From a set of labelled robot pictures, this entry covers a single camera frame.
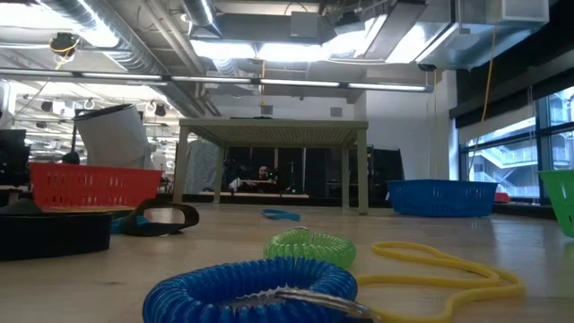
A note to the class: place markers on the blue rubber band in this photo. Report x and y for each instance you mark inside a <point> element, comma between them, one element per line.
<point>115,225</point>
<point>280,216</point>

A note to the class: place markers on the black wide elastic band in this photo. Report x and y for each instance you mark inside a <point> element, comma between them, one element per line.
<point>148,229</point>
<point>54,238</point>

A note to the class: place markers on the long yellow rubber band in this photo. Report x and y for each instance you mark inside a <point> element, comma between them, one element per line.
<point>403,281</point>

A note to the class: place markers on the sage green perforated metal shelf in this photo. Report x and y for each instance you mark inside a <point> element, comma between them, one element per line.
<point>278,132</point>

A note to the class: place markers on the long linear ceiling light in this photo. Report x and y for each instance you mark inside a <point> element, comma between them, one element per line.
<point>296,82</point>

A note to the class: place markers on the black cabinet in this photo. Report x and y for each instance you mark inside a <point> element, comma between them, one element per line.
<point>388,170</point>

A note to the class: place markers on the blue plastic basket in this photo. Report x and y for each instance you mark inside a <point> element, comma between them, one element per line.
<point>441,199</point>

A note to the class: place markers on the red plastic basket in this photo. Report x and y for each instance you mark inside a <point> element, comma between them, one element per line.
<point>89,186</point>

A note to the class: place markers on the person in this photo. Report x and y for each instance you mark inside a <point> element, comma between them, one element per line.
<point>70,158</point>

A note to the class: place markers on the small red object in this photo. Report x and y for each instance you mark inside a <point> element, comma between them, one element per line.
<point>502,198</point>

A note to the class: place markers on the black monitor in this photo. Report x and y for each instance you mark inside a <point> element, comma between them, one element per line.
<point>13,152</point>

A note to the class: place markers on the green plastic basket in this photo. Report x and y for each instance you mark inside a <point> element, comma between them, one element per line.
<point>560,202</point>

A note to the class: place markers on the silver round ventilation duct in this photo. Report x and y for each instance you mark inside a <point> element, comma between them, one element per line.
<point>130,54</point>

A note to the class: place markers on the silver rectangular ventilation duct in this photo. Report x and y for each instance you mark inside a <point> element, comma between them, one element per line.
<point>448,40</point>

